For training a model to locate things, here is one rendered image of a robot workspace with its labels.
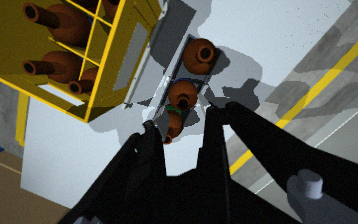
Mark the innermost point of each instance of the brown bottle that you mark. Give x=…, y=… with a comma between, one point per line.
x=182, y=94
x=64, y=22
x=90, y=5
x=176, y=123
x=110, y=7
x=198, y=56
x=60, y=66
x=86, y=82

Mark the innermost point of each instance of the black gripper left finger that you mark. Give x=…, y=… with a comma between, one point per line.
x=101, y=204

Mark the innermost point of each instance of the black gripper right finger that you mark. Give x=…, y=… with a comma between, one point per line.
x=321, y=188

